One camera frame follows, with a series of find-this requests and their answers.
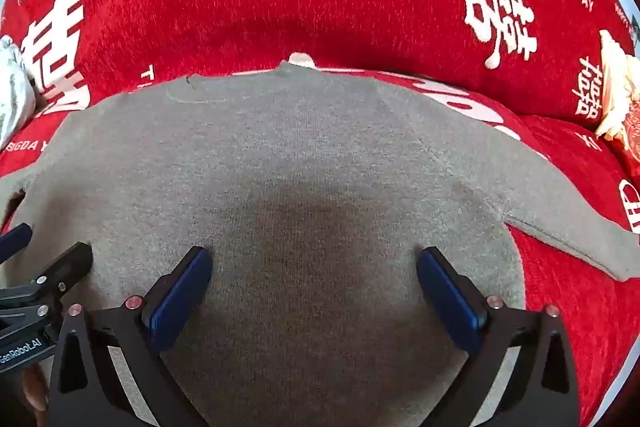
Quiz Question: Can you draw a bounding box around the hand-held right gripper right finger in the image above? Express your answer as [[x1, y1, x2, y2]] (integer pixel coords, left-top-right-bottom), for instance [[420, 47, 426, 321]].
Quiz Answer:
[[417, 246, 583, 427]]

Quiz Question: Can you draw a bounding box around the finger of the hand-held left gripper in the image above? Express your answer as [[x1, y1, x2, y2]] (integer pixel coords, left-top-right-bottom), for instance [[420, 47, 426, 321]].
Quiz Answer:
[[29, 242, 94, 309], [0, 223, 33, 264]]

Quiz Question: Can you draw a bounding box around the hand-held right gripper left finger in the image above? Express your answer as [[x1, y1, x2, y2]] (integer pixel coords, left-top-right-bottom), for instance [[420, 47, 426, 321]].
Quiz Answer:
[[47, 246, 213, 427]]

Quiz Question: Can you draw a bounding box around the grey knit sweater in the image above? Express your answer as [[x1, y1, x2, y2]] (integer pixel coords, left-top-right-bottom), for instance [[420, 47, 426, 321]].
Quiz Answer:
[[0, 61, 640, 427]]

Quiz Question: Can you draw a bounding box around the person's left hand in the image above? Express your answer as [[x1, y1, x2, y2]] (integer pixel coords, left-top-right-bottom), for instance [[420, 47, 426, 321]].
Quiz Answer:
[[21, 359, 52, 427]]

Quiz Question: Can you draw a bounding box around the white floral pillow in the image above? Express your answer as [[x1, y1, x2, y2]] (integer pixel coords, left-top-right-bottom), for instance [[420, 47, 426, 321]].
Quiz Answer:
[[0, 34, 39, 151]]

